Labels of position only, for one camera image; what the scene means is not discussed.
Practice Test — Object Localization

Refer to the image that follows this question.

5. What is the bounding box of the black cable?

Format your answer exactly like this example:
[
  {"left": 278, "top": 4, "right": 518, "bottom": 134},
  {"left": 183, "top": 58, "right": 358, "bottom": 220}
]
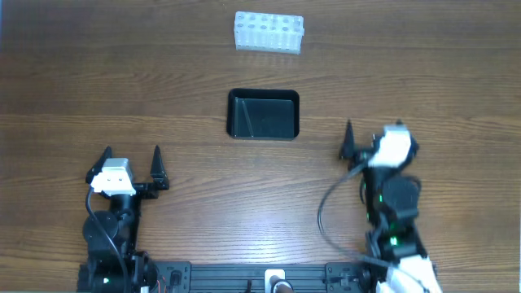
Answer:
[
  {"left": 84, "top": 187, "right": 131, "bottom": 293},
  {"left": 317, "top": 161, "right": 392, "bottom": 269}
]

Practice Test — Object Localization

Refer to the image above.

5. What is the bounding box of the white test tube rack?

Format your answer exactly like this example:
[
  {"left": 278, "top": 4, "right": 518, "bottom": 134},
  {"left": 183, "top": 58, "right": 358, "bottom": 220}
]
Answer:
[{"left": 234, "top": 11, "right": 306, "bottom": 55}]

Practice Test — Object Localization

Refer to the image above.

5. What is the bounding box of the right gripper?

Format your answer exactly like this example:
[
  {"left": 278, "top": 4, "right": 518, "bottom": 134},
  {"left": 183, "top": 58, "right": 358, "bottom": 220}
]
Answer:
[{"left": 339, "top": 119, "right": 420, "bottom": 172}]

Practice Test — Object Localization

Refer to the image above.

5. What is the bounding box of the black tray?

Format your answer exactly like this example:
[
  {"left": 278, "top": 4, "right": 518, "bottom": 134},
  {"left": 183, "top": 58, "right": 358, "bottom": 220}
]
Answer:
[{"left": 225, "top": 88, "right": 301, "bottom": 142}]

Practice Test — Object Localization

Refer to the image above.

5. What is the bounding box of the mounting rail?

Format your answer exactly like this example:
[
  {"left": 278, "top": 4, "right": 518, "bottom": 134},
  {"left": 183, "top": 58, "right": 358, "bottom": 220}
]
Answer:
[{"left": 77, "top": 260, "right": 379, "bottom": 293}]

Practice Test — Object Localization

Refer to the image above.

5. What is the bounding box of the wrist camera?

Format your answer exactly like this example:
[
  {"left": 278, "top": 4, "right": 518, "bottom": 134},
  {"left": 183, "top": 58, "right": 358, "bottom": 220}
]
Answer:
[
  {"left": 367, "top": 125, "right": 413, "bottom": 169},
  {"left": 90, "top": 157, "right": 138, "bottom": 198}
]

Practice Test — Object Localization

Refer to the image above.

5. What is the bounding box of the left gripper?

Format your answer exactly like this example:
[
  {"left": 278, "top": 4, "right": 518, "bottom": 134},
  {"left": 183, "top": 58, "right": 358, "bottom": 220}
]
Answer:
[{"left": 85, "top": 145, "right": 170, "bottom": 200}]

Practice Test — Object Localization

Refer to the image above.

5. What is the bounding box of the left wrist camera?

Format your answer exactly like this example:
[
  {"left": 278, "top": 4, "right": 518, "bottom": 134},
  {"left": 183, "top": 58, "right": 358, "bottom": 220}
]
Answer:
[{"left": 90, "top": 157, "right": 138, "bottom": 198}]

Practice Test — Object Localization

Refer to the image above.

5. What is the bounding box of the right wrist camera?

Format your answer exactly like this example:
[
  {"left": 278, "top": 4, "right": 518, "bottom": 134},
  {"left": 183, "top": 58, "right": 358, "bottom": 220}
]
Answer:
[{"left": 367, "top": 125, "right": 413, "bottom": 169}]

